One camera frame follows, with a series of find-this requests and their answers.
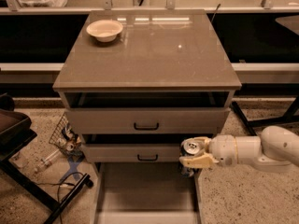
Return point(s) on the blue tape cross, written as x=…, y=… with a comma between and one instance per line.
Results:
x=73, y=162

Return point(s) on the bottom grey drawer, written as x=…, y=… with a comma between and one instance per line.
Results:
x=146, y=193

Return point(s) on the grey drawer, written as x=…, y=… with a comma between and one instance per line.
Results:
x=131, y=152
x=147, y=120
x=146, y=193

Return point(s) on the top grey drawer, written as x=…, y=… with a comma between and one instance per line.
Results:
x=147, y=120

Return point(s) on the clear plastic bottle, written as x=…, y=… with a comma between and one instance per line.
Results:
x=45, y=163

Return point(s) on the grey drawer cabinet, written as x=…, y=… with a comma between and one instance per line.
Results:
x=161, y=59

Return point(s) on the middle grey drawer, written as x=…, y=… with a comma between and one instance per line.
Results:
x=131, y=152

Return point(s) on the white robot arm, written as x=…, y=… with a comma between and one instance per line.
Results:
x=275, y=150

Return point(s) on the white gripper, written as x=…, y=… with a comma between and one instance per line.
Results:
x=222, y=150

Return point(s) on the black table frame left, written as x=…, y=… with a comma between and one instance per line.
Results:
x=15, y=134

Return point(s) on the pepsi can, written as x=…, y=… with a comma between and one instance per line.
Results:
x=188, y=148

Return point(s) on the wire basket with items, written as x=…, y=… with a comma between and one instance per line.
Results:
x=65, y=139

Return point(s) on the white paper bowl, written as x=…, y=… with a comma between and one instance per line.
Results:
x=104, y=30

